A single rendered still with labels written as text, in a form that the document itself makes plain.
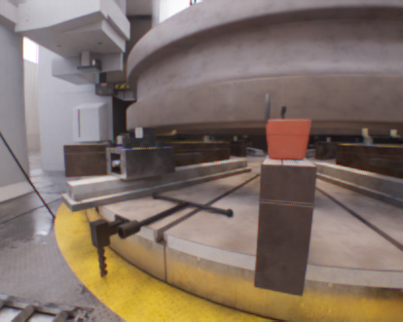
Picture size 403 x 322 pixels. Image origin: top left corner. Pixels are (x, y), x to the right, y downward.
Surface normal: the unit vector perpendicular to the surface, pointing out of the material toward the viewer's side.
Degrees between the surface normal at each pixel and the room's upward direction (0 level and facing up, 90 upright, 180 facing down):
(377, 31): 90
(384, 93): 90
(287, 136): 97
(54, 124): 90
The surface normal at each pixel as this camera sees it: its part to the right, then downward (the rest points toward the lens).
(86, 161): 0.40, 0.11
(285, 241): -0.36, 0.11
